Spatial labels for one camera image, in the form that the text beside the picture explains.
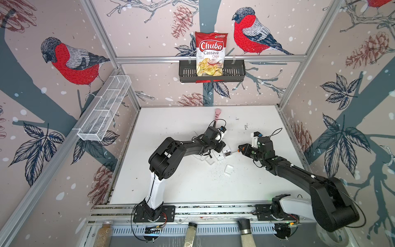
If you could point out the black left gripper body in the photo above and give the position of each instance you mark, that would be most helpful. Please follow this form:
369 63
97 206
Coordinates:
216 145

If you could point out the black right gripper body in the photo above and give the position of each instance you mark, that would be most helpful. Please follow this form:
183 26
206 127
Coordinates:
251 152

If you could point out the white remote control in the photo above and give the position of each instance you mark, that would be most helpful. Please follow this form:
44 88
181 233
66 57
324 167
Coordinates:
219 156
226 151

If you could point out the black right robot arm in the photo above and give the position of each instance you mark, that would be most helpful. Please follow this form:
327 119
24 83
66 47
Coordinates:
332 208

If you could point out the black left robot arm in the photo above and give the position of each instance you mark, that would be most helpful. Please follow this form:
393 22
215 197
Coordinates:
167 157

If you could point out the black-capped grain jar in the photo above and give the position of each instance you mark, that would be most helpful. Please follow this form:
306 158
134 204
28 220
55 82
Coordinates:
244 226

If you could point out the Chuba cassava chips bag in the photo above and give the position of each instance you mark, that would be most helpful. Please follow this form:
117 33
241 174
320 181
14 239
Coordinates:
210 53

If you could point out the slim seed bottle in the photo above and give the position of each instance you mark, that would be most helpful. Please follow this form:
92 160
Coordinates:
190 234

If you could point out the clear tape roll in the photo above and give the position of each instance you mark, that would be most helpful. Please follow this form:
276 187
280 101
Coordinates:
338 238

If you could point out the glass jar of grains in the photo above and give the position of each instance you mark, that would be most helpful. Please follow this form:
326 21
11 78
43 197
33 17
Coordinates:
104 235

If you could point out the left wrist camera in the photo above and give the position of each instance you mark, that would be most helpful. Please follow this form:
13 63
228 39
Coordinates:
221 133

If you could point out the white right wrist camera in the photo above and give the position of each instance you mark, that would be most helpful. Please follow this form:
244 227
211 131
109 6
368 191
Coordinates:
255 136

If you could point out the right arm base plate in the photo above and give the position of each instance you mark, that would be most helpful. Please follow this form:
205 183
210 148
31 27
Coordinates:
264 213

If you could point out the black wall basket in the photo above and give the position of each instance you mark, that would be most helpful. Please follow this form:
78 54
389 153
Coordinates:
232 72

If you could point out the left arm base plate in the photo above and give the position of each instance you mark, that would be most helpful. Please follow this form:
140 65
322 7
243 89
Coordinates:
144 214

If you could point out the white wire mesh shelf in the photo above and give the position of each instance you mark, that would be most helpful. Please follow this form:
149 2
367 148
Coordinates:
99 120

